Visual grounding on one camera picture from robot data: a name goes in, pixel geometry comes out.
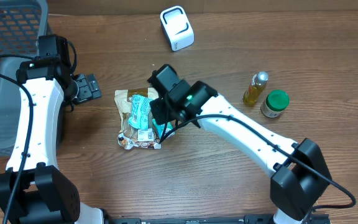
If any teal white snack packet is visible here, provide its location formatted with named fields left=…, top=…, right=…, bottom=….
left=128, top=95, right=152, bottom=130

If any grey plastic mesh basket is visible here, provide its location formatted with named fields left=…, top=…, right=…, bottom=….
left=0, top=0, right=52, bottom=156

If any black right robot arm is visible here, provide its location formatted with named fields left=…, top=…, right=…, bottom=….
left=148, top=79, right=331, bottom=223

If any white barcode scanner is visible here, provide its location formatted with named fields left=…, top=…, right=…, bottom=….
left=160, top=6, right=195, bottom=52

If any green white tissue pack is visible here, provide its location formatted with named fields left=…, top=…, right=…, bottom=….
left=152, top=118, right=173, bottom=139

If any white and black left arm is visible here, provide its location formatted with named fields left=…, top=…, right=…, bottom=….
left=0, top=55, right=110, bottom=223

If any green lid white jar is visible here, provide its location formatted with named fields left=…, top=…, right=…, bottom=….
left=260, top=90, right=290, bottom=118

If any beige brown paper pouch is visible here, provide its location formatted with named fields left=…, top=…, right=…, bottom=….
left=114, top=87, right=158, bottom=139

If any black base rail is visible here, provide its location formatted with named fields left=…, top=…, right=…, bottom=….
left=101, top=213, right=331, bottom=224

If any brown patterned snack packet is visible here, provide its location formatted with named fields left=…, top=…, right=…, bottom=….
left=117, top=128, right=162, bottom=150

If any clear bottle yellow liquid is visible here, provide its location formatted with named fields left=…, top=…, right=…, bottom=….
left=243, top=72, right=269, bottom=106

